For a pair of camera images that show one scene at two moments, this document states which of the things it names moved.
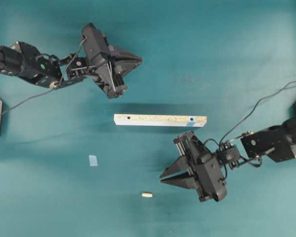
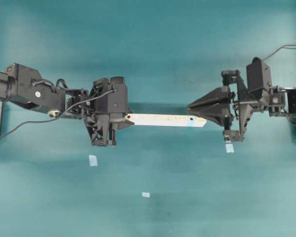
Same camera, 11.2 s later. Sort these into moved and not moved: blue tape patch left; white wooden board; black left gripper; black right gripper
Moved: black left gripper; black right gripper
Not moved: blue tape patch left; white wooden board
